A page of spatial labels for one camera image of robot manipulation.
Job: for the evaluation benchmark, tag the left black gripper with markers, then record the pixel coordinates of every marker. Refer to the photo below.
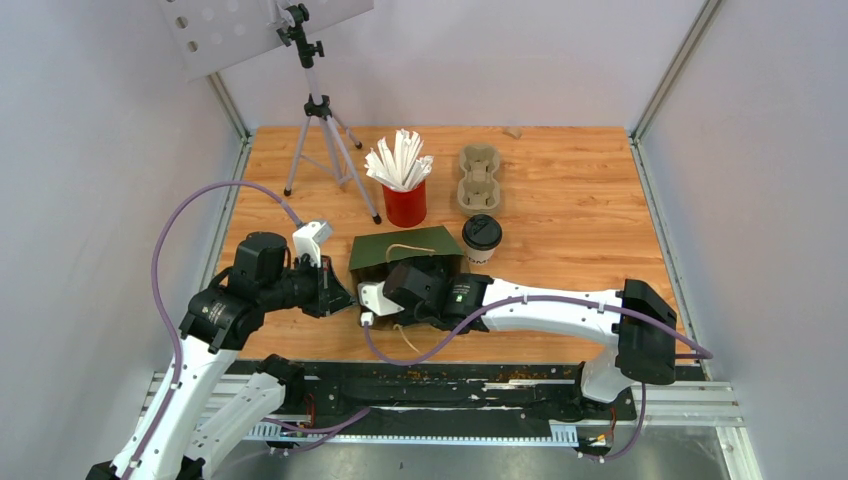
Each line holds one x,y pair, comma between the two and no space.
331,296

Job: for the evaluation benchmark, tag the green paper bag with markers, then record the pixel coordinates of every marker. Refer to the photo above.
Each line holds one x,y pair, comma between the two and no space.
418,266

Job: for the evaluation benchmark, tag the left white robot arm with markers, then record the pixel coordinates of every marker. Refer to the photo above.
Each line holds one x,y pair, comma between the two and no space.
269,274

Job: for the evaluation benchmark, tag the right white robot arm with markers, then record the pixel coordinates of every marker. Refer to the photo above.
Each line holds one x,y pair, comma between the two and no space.
634,326

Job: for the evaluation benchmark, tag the red straw holder cup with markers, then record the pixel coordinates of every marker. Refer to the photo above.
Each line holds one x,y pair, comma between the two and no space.
406,209

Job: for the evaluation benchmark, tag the white wrapped straws bundle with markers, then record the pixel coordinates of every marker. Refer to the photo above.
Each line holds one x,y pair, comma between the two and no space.
397,163

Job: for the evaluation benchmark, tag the cardboard cup carrier tray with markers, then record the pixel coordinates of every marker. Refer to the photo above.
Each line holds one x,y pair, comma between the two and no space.
478,191

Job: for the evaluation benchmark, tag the white perforated panel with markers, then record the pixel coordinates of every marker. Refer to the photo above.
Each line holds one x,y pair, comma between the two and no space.
217,34

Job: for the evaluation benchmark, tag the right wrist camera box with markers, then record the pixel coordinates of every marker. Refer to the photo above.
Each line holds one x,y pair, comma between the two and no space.
375,305

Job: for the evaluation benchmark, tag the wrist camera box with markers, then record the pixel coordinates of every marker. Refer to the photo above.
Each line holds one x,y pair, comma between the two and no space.
308,240
375,305

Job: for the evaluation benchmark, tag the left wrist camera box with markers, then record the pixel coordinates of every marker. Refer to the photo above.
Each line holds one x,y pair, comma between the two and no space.
308,240

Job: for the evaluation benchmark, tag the silver camera tripod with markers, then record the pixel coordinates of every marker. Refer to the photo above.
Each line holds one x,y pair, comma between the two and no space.
324,112

